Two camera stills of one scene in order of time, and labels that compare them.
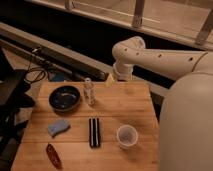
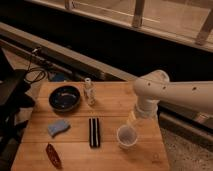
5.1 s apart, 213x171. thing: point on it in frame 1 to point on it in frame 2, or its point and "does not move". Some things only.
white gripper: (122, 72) to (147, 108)
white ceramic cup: (127, 135) does not move
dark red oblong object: (54, 156) does not move
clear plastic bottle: (89, 92) does not move
